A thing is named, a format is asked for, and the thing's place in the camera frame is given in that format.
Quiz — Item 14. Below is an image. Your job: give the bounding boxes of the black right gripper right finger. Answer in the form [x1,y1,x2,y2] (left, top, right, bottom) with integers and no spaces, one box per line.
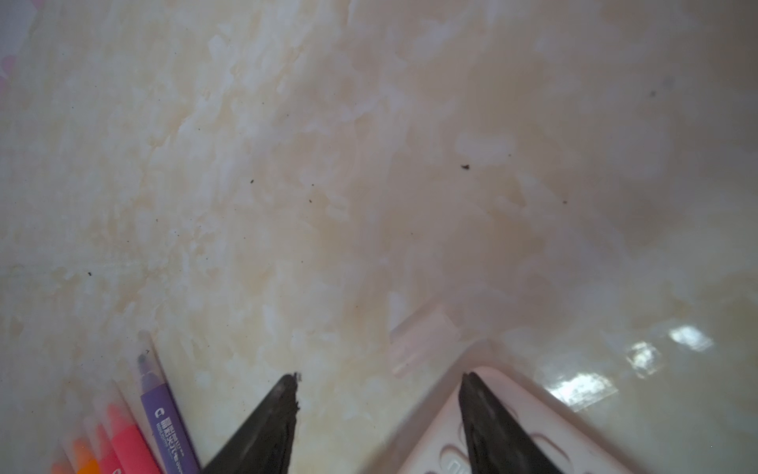
[458,372,561,474]

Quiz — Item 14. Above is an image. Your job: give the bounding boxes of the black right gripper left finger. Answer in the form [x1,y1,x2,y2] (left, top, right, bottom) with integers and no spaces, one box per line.
[201,372,300,474]

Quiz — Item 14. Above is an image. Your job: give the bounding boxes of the clear pen cap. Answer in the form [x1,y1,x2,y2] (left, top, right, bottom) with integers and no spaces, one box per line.
[388,302,461,378]

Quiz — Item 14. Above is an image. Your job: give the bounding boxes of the pink highlighter pen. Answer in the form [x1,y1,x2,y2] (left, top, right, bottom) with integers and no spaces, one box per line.
[94,382,161,474]
[84,417,126,474]

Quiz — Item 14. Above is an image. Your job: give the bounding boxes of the orange highlighter pen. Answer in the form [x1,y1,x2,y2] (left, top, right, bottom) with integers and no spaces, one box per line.
[49,450,75,474]
[62,436,101,474]

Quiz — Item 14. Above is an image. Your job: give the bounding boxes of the white pink calculator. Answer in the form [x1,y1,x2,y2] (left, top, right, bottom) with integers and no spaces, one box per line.
[399,367,630,473]

